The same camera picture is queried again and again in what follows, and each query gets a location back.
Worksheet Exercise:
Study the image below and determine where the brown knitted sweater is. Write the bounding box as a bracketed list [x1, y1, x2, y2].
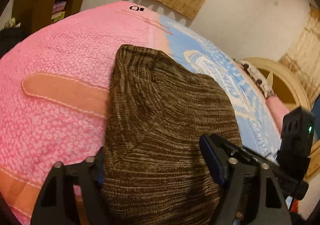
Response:
[102, 45, 241, 224]

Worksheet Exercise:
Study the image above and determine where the pink pillow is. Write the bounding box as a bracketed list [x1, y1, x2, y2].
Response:
[266, 96, 289, 133]

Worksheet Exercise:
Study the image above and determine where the white patterned pillow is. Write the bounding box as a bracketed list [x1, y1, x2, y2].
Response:
[236, 60, 276, 99]

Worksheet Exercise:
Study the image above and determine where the cream wooden headboard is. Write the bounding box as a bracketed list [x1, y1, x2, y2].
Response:
[244, 58, 319, 177]

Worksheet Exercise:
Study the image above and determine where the beige curtain on right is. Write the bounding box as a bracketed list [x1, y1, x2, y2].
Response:
[279, 7, 320, 105]

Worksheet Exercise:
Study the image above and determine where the pink and blue bed blanket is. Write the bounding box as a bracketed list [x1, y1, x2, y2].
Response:
[1, 1, 281, 224]

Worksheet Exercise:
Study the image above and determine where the small black device on bed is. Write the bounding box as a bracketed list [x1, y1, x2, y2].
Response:
[130, 5, 145, 12]

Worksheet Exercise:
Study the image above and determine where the black bag on floor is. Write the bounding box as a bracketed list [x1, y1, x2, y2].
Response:
[0, 18, 26, 58]

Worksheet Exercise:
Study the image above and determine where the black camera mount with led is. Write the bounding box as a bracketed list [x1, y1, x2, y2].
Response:
[277, 106, 315, 181]

